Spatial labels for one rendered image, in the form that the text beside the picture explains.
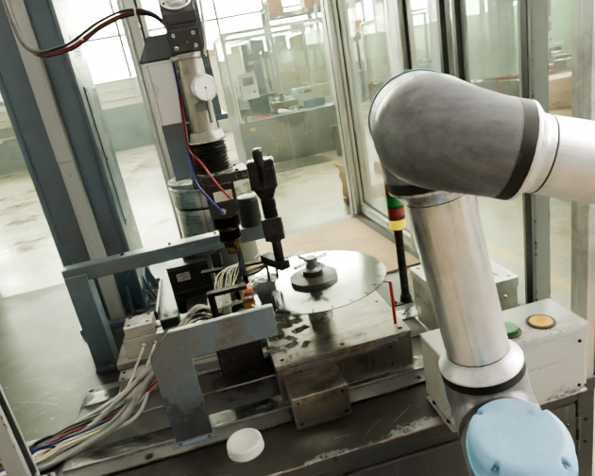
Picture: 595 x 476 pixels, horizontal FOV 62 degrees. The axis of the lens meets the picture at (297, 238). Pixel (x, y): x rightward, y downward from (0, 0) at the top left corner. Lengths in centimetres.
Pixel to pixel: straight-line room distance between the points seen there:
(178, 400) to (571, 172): 80
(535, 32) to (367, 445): 79
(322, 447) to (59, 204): 104
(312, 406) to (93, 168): 95
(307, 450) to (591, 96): 78
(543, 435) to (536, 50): 65
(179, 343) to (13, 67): 94
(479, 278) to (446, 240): 7
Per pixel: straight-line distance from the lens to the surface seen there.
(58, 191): 161
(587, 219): 100
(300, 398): 100
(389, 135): 50
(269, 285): 116
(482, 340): 70
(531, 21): 101
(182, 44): 101
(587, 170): 51
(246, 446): 102
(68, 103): 157
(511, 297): 121
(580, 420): 124
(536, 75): 102
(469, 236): 64
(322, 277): 112
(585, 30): 95
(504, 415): 69
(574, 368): 108
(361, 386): 111
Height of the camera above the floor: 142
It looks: 19 degrees down
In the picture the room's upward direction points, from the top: 11 degrees counter-clockwise
